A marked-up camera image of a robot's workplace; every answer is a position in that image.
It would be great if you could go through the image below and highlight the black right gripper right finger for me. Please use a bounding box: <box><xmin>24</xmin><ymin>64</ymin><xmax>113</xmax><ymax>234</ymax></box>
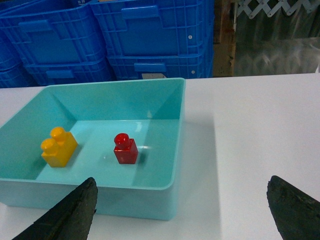
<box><xmin>266</xmin><ymin>175</ymin><xmax>320</xmax><ymax>240</ymax></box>

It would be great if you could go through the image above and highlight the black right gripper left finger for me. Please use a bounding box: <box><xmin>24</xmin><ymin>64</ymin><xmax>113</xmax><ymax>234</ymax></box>
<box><xmin>14</xmin><ymin>177</ymin><xmax>98</xmax><ymax>240</ymax></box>

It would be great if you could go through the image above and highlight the red toy block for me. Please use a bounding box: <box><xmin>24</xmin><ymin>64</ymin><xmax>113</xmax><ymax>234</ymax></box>
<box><xmin>113</xmin><ymin>133</ymin><xmax>139</xmax><ymax>165</ymax></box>

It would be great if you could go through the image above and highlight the yellow toy block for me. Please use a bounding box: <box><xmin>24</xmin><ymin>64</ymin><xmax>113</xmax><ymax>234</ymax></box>
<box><xmin>40</xmin><ymin>126</ymin><xmax>78</xmax><ymax>168</ymax></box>

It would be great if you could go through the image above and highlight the teal plastic box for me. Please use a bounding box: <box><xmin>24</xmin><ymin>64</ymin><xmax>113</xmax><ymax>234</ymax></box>
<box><xmin>0</xmin><ymin>78</ymin><xmax>186</xmax><ymax>220</ymax></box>

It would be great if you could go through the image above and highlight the blue crate lower middle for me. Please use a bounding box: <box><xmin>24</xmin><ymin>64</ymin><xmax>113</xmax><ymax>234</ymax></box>
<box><xmin>24</xmin><ymin>57</ymin><xmax>116</xmax><ymax>86</ymax></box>

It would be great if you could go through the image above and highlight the blue crate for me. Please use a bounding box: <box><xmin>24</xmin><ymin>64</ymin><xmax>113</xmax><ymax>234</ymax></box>
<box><xmin>0</xmin><ymin>0</ymin><xmax>107</xmax><ymax>66</ymax></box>
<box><xmin>24</xmin><ymin>57</ymin><xmax>116</xmax><ymax>86</ymax></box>
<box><xmin>89</xmin><ymin>0</ymin><xmax>215</xmax><ymax>57</ymax></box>
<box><xmin>0</xmin><ymin>32</ymin><xmax>36</xmax><ymax>88</ymax></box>
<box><xmin>107</xmin><ymin>49</ymin><xmax>214</xmax><ymax>81</ymax></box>

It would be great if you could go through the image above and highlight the blue crate far left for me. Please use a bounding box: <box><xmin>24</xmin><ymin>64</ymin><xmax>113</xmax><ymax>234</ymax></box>
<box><xmin>0</xmin><ymin>32</ymin><xmax>36</xmax><ymax>88</ymax></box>

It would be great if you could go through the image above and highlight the blue crate upper middle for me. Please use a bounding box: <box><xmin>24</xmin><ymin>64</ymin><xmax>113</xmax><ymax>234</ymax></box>
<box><xmin>0</xmin><ymin>0</ymin><xmax>107</xmax><ymax>66</ymax></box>

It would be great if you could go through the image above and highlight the blue crate lower right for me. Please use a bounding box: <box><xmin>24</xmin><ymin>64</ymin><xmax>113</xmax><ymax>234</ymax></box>
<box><xmin>107</xmin><ymin>49</ymin><xmax>214</xmax><ymax>81</ymax></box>

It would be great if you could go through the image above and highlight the blue crate upper right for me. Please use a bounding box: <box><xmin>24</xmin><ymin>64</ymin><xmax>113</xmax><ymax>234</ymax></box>
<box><xmin>89</xmin><ymin>0</ymin><xmax>215</xmax><ymax>57</ymax></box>

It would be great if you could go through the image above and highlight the expandable roller conveyor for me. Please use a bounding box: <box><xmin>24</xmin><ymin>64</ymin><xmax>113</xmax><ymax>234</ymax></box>
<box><xmin>235</xmin><ymin>0</ymin><xmax>320</xmax><ymax>20</ymax></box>

